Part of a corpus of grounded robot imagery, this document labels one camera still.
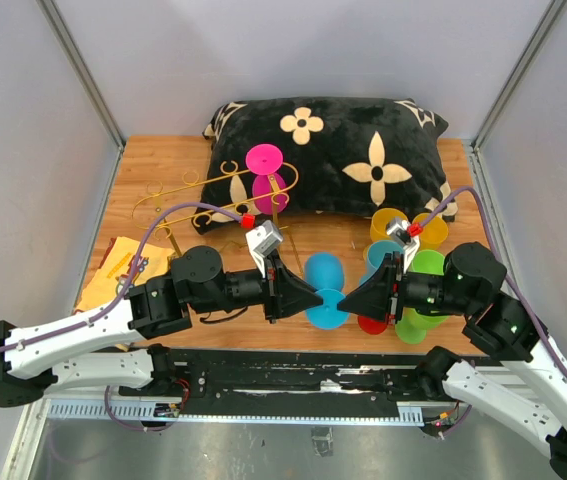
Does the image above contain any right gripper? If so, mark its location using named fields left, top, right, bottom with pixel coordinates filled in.
left=336, top=249, right=474, bottom=324

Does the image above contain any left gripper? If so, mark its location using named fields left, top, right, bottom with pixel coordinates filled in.
left=193, top=248, right=325, bottom=323

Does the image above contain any red wine glass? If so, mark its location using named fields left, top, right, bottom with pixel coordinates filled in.
left=357, top=316, right=388, bottom=335

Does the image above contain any blue wine glass back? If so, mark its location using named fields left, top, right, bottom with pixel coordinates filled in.
left=304, top=252, right=349, bottom=330

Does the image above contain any blue wine glass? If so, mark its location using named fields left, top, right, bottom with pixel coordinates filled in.
left=304, top=252, right=349, bottom=330
left=359, top=240, right=403, bottom=285

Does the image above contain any green wine glass back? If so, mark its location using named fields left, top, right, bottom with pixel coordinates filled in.
left=395, top=308, right=448, bottom=345

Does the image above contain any green wine glass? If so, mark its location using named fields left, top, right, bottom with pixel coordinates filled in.
left=395, top=308, right=448, bottom=345
left=410, top=249, right=445, bottom=275

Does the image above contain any blue wine glass front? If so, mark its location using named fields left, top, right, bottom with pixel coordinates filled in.
left=359, top=240, right=403, bottom=285

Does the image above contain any yellow wine glass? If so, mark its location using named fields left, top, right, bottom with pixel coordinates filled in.
left=370, top=208, right=408, bottom=242
left=413, top=212, right=449, bottom=250

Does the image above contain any magenta wine glass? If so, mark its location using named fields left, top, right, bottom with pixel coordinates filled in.
left=245, top=144, right=286, bottom=215

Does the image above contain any green wine glass front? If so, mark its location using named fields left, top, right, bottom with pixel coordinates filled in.
left=410, top=249, right=445, bottom=275

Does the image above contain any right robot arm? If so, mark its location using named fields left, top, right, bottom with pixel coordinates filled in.
left=338, top=242, right=567, bottom=479

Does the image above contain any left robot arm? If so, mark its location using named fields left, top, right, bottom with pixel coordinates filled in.
left=0, top=246, right=323, bottom=408

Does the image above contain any black floral pillow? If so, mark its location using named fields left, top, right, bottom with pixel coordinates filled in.
left=201, top=97, right=451, bottom=217

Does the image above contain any yellow truck print cloth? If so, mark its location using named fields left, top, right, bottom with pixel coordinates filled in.
left=74, top=237, right=173, bottom=313

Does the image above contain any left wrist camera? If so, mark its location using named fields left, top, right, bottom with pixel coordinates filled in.
left=245, top=220, right=283, bottom=277

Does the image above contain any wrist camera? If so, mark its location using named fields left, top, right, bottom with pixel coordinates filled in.
left=245, top=220, right=283, bottom=277
left=386, top=217, right=420, bottom=272

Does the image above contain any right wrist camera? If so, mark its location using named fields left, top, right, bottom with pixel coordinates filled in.
left=386, top=217, right=420, bottom=272

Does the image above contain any gold wire glass rack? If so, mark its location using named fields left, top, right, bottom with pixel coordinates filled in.
left=131, top=159, right=300, bottom=261

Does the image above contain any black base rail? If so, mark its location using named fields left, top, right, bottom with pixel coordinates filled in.
left=107, top=347, right=524, bottom=421

